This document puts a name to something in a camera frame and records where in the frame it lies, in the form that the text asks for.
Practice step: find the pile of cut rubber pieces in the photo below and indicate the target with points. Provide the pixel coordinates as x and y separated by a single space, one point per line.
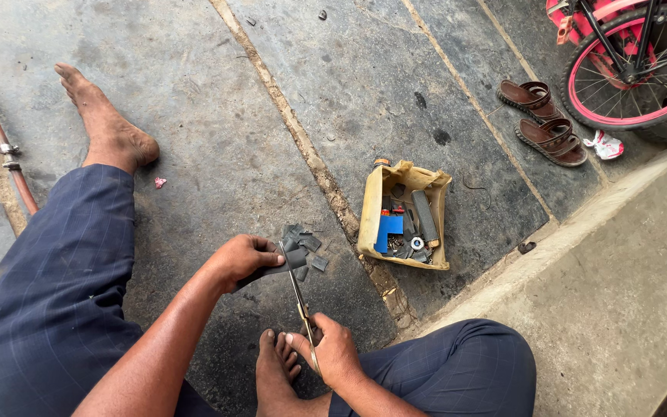
312 243

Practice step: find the person's right foot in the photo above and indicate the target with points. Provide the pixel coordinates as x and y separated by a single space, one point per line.
273 376

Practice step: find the grey rasp block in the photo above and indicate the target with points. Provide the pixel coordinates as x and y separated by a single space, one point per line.
425 215

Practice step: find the brown sandal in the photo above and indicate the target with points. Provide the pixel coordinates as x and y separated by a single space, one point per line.
550 142
527 98

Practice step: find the orange black cap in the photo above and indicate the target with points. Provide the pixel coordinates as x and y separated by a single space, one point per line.
381 162

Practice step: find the black rubber strip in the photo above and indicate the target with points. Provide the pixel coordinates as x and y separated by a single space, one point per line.
280 269

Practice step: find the person's foot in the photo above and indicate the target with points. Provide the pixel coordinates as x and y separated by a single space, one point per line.
107 127
273 376

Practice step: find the person's leg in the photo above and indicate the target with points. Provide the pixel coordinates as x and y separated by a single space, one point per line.
461 370
61 289

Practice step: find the blue plastic piece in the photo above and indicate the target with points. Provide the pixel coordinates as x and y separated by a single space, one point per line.
387 227

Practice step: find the person's left leg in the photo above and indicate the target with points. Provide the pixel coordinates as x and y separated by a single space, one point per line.
61 289

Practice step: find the white red crumpled wrapper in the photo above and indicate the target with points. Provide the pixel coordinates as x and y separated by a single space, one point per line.
605 146

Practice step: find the small black rubber bit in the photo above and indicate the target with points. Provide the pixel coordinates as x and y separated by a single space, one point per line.
526 247

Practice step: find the person's right leg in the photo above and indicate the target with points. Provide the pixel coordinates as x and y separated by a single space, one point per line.
461 370

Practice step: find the small pink wrapper scrap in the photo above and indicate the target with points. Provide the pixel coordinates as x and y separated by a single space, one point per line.
160 182

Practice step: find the small white round cap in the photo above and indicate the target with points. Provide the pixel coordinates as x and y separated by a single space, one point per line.
417 243

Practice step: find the person's right hand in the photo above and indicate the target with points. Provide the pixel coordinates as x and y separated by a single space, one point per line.
336 353

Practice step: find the person's left hand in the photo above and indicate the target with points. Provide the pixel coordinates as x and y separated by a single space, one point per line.
241 260

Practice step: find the black rubber scraps in tray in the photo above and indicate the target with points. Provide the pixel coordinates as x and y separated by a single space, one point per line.
407 229

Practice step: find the metal scissors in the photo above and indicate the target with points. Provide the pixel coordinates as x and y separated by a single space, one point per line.
295 279

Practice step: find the yellow plastic tray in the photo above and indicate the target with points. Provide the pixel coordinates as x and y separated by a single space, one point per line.
371 208

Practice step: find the person's left foot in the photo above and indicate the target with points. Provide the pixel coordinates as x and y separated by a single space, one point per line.
107 127

